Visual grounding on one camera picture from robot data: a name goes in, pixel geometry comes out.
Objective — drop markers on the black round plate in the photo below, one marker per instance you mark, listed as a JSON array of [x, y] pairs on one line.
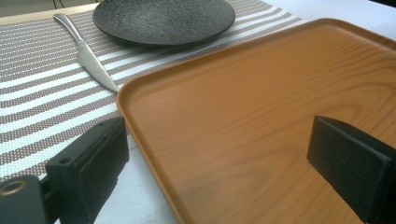
[[163, 21]]

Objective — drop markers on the striped woven placemat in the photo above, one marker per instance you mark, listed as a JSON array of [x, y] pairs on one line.
[[46, 93]]

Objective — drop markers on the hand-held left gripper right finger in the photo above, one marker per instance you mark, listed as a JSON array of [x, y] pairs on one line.
[[348, 161]]

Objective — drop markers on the wooden tray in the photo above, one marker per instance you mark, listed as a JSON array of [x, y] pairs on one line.
[[249, 124]]

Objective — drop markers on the silver steak knife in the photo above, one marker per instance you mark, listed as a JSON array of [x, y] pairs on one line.
[[90, 60]]

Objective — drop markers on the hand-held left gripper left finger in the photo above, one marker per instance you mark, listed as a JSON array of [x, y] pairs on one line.
[[93, 168]]

